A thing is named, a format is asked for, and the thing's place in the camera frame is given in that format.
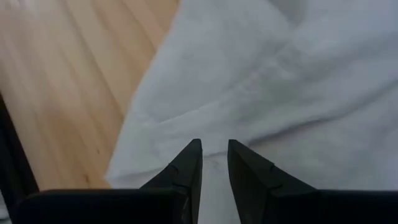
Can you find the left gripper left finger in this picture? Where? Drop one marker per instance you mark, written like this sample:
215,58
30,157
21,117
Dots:
186,180

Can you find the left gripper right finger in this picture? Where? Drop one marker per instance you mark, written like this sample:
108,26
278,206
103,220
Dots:
248,180

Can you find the white garment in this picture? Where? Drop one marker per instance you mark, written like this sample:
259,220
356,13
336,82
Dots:
248,77

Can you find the black aluminium table frame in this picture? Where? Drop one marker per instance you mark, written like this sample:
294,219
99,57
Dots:
12,149

